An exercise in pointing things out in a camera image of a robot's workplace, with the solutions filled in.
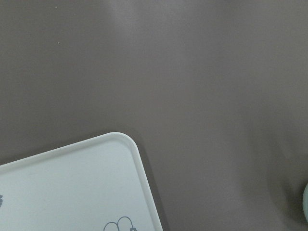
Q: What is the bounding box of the white printed serving tray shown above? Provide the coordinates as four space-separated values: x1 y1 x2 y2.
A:
0 132 162 231

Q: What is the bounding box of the pale green bowl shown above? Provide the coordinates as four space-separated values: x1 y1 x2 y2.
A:
302 184 308 221

